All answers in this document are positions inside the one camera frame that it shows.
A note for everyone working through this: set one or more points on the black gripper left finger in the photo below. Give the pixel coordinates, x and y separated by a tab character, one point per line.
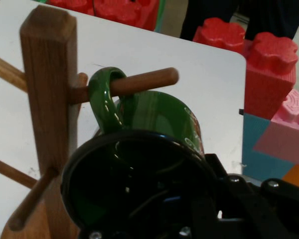
205	219

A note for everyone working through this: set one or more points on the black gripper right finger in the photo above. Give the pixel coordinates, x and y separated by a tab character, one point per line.
276	211

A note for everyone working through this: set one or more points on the green enamel mug white lettering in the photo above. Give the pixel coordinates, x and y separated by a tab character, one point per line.
154	114

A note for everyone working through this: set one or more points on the teal foam block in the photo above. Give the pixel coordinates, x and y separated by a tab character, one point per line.
259	144

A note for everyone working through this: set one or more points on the pink foam block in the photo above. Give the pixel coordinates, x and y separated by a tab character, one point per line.
289	139

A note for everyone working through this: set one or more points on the black table edge clamp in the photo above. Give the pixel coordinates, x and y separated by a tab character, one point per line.
241	112

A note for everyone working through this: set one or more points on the wooden mug tree stand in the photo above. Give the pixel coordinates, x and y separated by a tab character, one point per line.
48	87

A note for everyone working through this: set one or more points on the person legs dark trousers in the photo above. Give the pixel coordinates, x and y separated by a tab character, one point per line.
209	10

